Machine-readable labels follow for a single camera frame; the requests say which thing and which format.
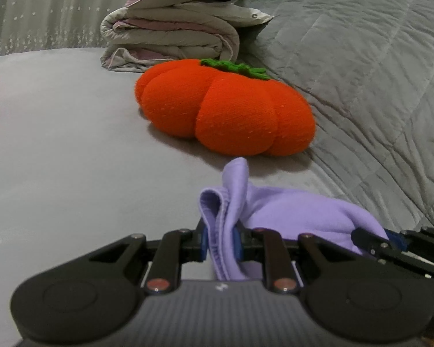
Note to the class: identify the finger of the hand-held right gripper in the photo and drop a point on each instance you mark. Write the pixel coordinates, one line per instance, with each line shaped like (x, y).
(369, 240)
(396, 238)

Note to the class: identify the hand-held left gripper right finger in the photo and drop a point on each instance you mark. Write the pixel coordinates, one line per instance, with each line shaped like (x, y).
(236, 244)

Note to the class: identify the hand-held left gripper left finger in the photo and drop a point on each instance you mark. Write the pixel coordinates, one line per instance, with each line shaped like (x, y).
(203, 243)

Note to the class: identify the purple pants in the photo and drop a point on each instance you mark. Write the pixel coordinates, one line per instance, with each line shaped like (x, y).
(282, 217)

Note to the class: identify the orange pumpkin cushion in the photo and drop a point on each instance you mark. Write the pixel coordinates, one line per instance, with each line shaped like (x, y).
(224, 108)

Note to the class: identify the grey quilted headboard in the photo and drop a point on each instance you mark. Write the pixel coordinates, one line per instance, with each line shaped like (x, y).
(365, 79)

